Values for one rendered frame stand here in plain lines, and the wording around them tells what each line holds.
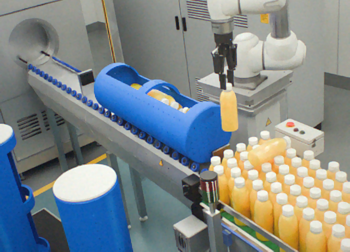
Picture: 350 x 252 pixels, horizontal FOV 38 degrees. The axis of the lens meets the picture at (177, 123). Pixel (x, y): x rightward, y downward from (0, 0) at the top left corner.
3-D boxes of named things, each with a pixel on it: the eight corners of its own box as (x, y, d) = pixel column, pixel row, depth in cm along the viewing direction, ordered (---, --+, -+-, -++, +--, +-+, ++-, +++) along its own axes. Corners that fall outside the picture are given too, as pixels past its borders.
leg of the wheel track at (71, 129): (82, 164, 440) (66, 98, 411) (85, 166, 436) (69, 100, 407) (76, 167, 437) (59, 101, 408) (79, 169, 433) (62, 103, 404)
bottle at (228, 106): (235, 123, 224) (232, 83, 216) (240, 130, 217) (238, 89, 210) (220, 126, 223) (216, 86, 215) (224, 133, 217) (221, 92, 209)
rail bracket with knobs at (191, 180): (199, 189, 232) (196, 170, 227) (209, 196, 227) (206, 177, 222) (181, 199, 227) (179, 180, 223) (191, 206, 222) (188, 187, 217)
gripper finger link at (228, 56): (221, 45, 206) (223, 44, 207) (227, 69, 212) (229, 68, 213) (228, 46, 204) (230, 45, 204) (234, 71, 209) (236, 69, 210)
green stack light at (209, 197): (212, 190, 186) (211, 179, 184) (223, 198, 181) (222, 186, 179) (198, 198, 183) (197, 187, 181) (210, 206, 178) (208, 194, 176)
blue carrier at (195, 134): (140, 97, 315) (129, 54, 300) (237, 146, 249) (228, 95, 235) (100, 117, 302) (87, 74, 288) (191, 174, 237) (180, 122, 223)
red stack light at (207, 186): (211, 179, 184) (210, 170, 182) (222, 186, 179) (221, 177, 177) (197, 186, 181) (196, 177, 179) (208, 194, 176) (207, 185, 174)
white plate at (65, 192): (118, 160, 236) (119, 163, 237) (59, 166, 238) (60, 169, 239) (112, 196, 212) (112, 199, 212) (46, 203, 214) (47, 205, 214)
